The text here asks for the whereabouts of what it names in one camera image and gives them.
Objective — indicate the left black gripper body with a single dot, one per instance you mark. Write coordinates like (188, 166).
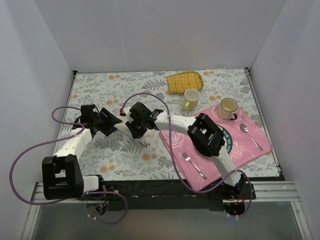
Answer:
(104, 121)

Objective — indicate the cream enamel mug dark rim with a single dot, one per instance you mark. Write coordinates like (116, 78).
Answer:
(227, 109)

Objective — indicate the yellow woven bamboo tray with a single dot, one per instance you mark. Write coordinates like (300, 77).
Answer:
(180, 82)

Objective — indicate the white cloth napkin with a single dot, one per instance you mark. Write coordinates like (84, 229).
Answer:
(142, 135)

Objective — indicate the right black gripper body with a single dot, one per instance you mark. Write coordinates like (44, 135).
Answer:
(133, 126)

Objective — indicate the floral tablecloth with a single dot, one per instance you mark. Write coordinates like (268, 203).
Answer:
(119, 157)

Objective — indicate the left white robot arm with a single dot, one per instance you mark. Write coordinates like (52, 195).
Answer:
(61, 173)

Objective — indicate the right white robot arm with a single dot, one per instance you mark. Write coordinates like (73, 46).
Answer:
(232, 179)

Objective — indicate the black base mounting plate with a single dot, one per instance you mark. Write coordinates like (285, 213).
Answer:
(173, 195)

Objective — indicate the pink rose placemat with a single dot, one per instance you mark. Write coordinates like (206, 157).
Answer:
(243, 150)

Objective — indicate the silver spoon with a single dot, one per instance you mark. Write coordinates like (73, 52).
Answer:
(245, 129)

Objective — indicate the yellow-green mug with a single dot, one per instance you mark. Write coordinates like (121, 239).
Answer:
(191, 99)

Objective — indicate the silver fork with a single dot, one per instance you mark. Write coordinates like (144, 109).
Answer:
(189, 160)

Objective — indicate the white plate blue rim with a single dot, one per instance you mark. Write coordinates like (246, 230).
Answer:
(213, 139)

